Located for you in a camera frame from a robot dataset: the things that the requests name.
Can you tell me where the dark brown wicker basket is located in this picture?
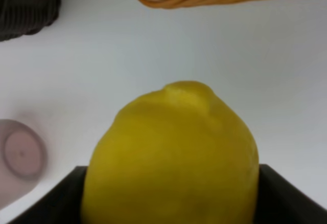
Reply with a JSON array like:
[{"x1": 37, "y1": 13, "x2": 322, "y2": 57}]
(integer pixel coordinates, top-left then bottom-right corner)
[{"x1": 1, "y1": 0, "x2": 61, "y2": 41}]

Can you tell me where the translucent pink cup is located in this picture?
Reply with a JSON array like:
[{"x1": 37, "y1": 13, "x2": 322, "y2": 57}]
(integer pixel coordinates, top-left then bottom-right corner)
[{"x1": 1, "y1": 119, "x2": 47, "y2": 209}]

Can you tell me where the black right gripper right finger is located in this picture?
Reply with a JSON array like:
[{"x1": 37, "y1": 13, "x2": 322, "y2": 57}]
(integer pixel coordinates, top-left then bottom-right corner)
[{"x1": 254, "y1": 164, "x2": 326, "y2": 224}]

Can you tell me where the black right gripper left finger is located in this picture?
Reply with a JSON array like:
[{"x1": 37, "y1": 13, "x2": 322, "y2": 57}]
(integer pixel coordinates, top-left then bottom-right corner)
[{"x1": 10, "y1": 166, "x2": 87, "y2": 224}]

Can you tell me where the yellow lemon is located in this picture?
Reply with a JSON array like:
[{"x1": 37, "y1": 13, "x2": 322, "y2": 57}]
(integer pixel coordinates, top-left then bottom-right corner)
[{"x1": 81, "y1": 81, "x2": 259, "y2": 223}]

